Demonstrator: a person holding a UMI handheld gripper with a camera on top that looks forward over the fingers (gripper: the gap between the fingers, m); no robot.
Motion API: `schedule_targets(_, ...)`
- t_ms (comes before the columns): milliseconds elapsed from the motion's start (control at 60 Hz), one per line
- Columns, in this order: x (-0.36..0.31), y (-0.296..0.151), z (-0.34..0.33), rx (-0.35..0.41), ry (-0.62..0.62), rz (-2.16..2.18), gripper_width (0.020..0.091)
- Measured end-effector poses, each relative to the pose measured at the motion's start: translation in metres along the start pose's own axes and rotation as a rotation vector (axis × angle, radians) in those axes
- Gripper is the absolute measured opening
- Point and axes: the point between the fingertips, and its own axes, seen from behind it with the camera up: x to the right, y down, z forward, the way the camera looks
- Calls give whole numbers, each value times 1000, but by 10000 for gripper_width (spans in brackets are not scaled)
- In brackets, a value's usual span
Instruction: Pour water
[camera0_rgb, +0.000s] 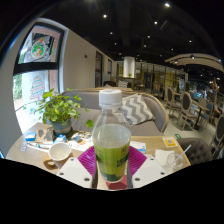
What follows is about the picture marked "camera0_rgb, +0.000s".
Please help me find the clear green-labelled water bottle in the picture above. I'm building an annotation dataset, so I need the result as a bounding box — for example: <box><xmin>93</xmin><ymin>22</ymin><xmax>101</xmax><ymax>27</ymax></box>
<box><xmin>91</xmin><ymin>88</ymin><xmax>132</xmax><ymax>184</ymax></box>

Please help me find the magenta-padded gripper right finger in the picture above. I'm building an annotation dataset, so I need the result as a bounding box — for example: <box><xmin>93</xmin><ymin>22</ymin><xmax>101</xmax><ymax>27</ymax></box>
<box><xmin>126</xmin><ymin>145</ymin><xmax>168</xmax><ymax>189</ymax></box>

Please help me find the grey curved sofa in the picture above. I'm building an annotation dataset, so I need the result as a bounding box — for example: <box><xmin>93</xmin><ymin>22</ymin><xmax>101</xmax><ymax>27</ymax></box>
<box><xmin>61</xmin><ymin>88</ymin><xmax>170</xmax><ymax>137</ymax></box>

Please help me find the grey white chevron cushion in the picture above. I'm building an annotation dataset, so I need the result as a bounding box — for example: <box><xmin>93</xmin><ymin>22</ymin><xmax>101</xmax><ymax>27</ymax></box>
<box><xmin>113</xmin><ymin>93</ymin><xmax>156</xmax><ymax>126</ymax></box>

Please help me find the yellow square card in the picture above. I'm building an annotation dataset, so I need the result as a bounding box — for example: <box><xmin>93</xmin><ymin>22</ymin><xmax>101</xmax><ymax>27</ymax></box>
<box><xmin>162</xmin><ymin>136</ymin><xmax>179</xmax><ymax>148</ymax></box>

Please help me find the white printed leaflet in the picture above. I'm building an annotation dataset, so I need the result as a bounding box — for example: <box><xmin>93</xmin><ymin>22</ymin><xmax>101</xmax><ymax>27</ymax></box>
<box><xmin>68</xmin><ymin>131</ymin><xmax>96</xmax><ymax>153</ymax></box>

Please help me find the pill blister pack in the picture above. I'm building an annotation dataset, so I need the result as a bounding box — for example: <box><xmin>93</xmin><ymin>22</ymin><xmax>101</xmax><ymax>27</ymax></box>
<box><xmin>20</xmin><ymin>139</ymin><xmax>28</xmax><ymax>153</ymax></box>

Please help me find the white paper napkin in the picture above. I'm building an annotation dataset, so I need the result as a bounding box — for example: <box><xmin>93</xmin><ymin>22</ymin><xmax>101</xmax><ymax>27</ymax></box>
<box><xmin>154</xmin><ymin>148</ymin><xmax>174</xmax><ymax>167</ymax></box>

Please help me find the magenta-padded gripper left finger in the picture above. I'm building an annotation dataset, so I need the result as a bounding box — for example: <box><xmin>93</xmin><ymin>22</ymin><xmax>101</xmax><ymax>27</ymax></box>
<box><xmin>55</xmin><ymin>145</ymin><xmax>99</xmax><ymax>189</ymax></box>

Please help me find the white blue packet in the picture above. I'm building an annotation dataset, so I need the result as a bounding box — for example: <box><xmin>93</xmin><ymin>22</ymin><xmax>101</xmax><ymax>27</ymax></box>
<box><xmin>129</xmin><ymin>140</ymin><xmax>148</xmax><ymax>154</ymax></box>

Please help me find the white round column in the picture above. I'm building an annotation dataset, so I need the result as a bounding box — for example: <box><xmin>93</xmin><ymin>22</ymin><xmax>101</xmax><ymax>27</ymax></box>
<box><xmin>123</xmin><ymin>56</ymin><xmax>136</xmax><ymax>79</ymax></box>

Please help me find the white teal tube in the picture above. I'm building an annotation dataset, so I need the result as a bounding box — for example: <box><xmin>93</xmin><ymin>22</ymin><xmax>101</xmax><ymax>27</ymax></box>
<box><xmin>26</xmin><ymin>142</ymin><xmax>51</xmax><ymax>150</ymax></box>

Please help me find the flat round red coaster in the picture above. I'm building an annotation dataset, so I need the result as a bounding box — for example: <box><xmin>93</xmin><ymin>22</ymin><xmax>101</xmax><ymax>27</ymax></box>
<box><xmin>105</xmin><ymin>174</ymin><xmax>129</xmax><ymax>191</ymax></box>

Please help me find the brown kraft card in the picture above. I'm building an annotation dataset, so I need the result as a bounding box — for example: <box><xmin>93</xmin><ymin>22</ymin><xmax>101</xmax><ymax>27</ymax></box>
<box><xmin>34</xmin><ymin>128</ymin><xmax>55</xmax><ymax>144</ymax></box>

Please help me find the group of ceiling spotlights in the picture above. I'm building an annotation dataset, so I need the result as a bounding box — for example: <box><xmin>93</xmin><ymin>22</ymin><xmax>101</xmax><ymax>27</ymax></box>
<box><xmin>101</xmin><ymin>1</ymin><xmax>223</xmax><ymax>63</ymax></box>

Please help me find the group of wooden dining chairs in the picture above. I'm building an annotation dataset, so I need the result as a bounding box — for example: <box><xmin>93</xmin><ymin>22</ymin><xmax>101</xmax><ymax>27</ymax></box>
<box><xmin>163</xmin><ymin>84</ymin><xmax>224</xmax><ymax>158</ymax></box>

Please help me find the green potted plant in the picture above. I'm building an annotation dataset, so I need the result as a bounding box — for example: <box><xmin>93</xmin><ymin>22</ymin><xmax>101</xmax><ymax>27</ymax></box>
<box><xmin>23</xmin><ymin>87</ymin><xmax>95</xmax><ymax>136</ymax></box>

